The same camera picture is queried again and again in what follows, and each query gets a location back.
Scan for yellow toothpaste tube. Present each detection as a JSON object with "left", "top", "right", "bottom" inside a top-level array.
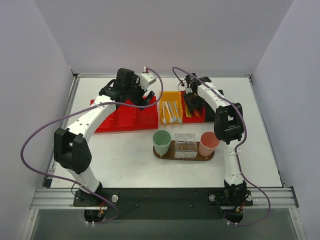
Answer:
[{"left": 185, "top": 107, "right": 192, "bottom": 118}]

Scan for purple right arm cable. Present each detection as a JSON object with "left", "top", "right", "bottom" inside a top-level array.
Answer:
[{"left": 171, "top": 66, "right": 272, "bottom": 227}]

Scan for clear textured glass holder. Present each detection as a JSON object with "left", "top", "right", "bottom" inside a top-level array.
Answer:
[{"left": 174, "top": 133, "right": 198, "bottom": 160}]

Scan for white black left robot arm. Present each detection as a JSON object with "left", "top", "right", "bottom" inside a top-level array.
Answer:
[{"left": 53, "top": 68, "right": 157, "bottom": 193}]

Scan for pink cup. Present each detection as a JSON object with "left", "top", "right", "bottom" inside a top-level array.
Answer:
[{"left": 198, "top": 131, "right": 220, "bottom": 157}]

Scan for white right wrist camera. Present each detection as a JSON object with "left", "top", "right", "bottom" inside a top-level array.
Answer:
[{"left": 184, "top": 73, "right": 198, "bottom": 94}]

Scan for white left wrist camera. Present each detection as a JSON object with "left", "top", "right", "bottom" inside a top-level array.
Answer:
[{"left": 138, "top": 67, "right": 157, "bottom": 91}]

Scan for yellow bin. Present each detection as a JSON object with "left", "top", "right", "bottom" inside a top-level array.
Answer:
[{"left": 158, "top": 91, "right": 183, "bottom": 125}]

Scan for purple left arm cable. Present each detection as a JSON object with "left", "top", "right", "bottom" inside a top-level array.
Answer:
[{"left": 20, "top": 66, "right": 165, "bottom": 225}]

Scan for red toothpaste bin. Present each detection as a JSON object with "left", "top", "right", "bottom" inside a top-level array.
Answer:
[{"left": 181, "top": 91, "right": 206, "bottom": 124}]

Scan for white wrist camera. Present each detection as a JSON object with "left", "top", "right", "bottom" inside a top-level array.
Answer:
[
  {"left": 184, "top": 73, "right": 198, "bottom": 94},
  {"left": 138, "top": 67, "right": 157, "bottom": 91}
]

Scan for brown oval wooden tray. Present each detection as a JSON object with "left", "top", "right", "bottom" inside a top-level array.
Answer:
[{"left": 153, "top": 140, "right": 215, "bottom": 162}]

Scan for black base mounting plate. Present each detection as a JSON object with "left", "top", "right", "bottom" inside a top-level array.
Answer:
[{"left": 72, "top": 187, "right": 254, "bottom": 221}]

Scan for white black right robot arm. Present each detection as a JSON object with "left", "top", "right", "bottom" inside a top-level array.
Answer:
[{"left": 183, "top": 73, "right": 249, "bottom": 205}]

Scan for black bin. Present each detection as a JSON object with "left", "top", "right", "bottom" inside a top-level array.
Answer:
[{"left": 204, "top": 89, "right": 221, "bottom": 123}]

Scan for aluminium table frame rail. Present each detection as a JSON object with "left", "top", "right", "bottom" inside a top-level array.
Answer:
[{"left": 20, "top": 73, "right": 300, "bottom": 240}]

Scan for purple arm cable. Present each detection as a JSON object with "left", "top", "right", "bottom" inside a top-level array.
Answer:
[
  {"left": 171, "top": 66, "right": 272, "bottom": 227},
  {"left": 20, "top": 66, "right": 165, "bottom": 225}
]

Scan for white toothbrush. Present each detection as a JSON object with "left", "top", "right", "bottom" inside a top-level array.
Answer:
[
  {"left": 164, "top": 101, "right": 174, "bottom": 124},
  {"left": 162, "top": 101, "right": 167, "bottom": 125}
]

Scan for orange toothpaste tube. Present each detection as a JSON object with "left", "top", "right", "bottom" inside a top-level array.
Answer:
[{"left": 193, "top": 109, "right": 203, "bottom": 118}]

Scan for green cup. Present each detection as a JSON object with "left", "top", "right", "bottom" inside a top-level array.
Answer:
[{"left": 152, "top": 129, "right": 172, "bottom": 155}]

